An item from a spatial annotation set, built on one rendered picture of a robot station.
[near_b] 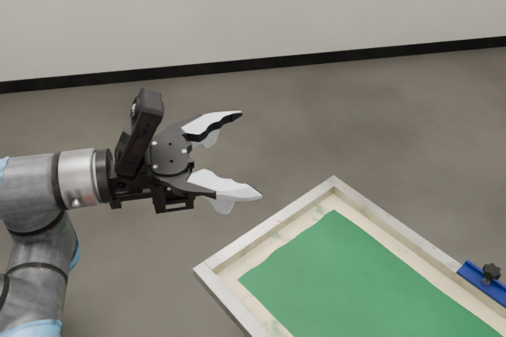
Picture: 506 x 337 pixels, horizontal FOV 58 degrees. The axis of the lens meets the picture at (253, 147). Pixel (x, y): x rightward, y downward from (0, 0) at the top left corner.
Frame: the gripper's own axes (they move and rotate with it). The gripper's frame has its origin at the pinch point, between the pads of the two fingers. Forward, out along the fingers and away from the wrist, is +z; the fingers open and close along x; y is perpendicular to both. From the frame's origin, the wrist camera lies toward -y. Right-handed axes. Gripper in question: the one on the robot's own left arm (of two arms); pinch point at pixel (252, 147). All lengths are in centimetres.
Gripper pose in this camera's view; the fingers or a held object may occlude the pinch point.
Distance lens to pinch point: 60.5
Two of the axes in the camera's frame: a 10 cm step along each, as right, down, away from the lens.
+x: 1.8, 7.3, -6.6
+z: 9.8, -1.2, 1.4
